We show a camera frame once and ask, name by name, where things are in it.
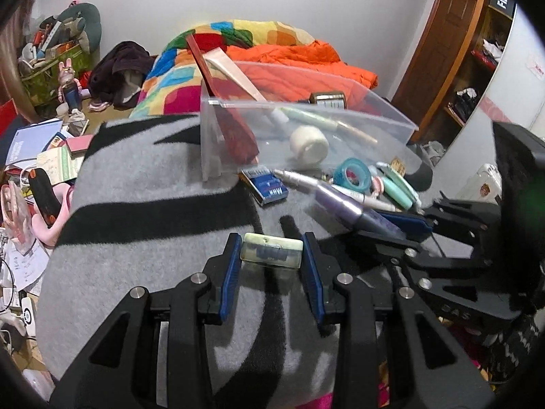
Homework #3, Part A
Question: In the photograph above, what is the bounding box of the striped curtain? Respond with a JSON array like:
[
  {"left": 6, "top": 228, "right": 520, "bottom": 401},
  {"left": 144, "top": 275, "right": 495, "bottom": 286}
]
[{"left": 0, "top": 0, "right": 41, "bottom": 123}]

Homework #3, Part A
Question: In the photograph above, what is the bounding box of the mint green tube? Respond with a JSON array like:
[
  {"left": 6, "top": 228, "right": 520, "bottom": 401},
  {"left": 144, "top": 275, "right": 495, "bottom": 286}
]
[{"left": 376, "top": 162, "right": 422, "bottom": 211}]

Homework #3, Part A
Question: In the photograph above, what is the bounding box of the rabbit figurine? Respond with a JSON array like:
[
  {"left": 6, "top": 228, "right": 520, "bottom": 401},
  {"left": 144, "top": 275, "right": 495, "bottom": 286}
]
[{"left": 57, "top": 58, "right": 82, "bottom": 112}]

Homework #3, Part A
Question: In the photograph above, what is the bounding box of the wooden tag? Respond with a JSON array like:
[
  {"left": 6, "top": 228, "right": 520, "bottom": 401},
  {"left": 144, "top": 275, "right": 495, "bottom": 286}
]
[{"left": 390, "top": 157, "right": 406, "bottom": 177}]

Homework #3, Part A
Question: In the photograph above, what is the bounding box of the red box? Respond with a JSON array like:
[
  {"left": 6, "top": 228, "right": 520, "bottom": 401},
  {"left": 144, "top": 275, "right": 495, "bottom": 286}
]
[{"left": 0, "top": 99, "right": 18, "bottom": 136}]

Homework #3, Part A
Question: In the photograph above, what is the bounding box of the white decorated pen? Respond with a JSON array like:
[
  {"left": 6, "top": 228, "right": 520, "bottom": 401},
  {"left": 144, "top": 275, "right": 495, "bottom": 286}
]
[{"left": 272, "top": 169, "right": 401, "bottom": 212}]

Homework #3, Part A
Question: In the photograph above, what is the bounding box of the wooden shelf unit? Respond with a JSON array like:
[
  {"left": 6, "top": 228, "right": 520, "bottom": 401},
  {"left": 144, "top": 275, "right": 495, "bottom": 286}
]
[{"left": 419, "top": 0, "right": 515, "bottom": 147}]

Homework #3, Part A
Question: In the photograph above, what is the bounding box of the orange puffer jacket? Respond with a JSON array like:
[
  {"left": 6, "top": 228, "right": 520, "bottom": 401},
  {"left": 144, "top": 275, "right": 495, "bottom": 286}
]
[{"left": 226, "top": 40, "right": 379, "bottom": 90}]

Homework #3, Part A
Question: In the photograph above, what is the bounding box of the grey green neck pillow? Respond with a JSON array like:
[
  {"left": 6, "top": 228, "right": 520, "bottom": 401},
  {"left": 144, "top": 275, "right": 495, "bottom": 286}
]
[{"left": 57, "top": 3, "right": 103, "bottom": 55}]

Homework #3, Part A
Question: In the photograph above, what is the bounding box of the green storage basket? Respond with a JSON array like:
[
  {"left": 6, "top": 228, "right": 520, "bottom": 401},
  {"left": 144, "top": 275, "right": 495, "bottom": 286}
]
[{"left": 20, "top": 45, "right": 93, "bottom": 106}]

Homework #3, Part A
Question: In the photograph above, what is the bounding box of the wooden door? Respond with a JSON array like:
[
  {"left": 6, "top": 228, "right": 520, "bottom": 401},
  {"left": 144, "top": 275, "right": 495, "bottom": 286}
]
[{"left": 392, "top": 0, "right": 484, "bottom": 139}]

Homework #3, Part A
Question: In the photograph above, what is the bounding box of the clear plastic storage bin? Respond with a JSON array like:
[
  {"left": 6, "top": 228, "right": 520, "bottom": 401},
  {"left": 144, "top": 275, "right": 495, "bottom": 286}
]
[{"left": 200, "top": 62, "right": 417, "bottom": 179}]

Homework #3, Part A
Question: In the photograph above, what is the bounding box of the blue small box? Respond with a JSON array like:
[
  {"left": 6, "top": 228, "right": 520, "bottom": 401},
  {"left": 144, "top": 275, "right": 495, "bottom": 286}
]
[{"left": 238, "top": 165, "right": 289, "bottom": 207}]

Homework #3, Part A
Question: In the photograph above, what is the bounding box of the white tape roll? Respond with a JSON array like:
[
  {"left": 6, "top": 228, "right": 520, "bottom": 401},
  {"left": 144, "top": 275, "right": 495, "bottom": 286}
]
[{"left": 289, "top": 126, "right": 329, "bottom": 164}]

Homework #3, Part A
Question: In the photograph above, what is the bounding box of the white blue notebook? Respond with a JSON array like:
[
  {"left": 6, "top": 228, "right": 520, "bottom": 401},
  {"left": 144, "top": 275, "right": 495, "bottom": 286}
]
[{"left": 5, "top": 119, "right": 63, "bottom": 165}]

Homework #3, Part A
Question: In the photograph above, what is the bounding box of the green glass bottle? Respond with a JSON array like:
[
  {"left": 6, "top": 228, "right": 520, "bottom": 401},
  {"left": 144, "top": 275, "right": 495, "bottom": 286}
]
[{"left": 309, "top": 91, "right": 346, "bottom": 109}]

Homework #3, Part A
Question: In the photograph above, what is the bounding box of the teal tape roll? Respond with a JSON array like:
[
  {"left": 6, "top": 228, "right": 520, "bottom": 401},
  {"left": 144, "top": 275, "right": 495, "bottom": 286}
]
[{"left": 332, "top": 158, "right": 372, "bottom": 193}]

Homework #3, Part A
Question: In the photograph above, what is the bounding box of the beige foundation tube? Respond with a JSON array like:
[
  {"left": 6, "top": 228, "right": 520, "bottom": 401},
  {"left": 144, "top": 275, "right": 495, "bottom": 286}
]
[{"left": 204, "top": 48, "right": 289, "bottom": 127}]

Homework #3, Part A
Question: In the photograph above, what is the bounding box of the dark clothes pile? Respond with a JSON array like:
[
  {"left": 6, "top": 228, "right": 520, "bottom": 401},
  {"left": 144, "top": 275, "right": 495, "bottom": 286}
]
[{"left": 88, "top": 41, "right": 154, "bottom": 110}]

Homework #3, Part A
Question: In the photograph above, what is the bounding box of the purple black tube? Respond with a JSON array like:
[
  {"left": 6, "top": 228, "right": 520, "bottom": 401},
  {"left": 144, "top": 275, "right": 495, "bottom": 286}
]
[{"left": 314, "top": 182, "right": 406, "bottom": 239}]

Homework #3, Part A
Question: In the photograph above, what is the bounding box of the red foil pouch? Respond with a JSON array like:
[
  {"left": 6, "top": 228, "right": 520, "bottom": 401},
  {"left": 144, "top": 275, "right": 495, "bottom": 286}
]
[{"left": 186, "top": 34, "right": 259, "bottom": 165}]

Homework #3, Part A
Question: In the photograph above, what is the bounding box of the colourful patchwork duvet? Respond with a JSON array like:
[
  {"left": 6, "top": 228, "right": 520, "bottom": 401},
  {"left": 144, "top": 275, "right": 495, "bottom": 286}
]
[{"left": 129, "top": 19, "right": 314, "bottom": 119}]

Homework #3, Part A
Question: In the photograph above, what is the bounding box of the pale green eraser case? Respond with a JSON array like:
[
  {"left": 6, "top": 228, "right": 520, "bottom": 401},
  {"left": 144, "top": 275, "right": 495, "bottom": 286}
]
[{"left": 240, "top": 233, "right": 303, "bottom": 270}]

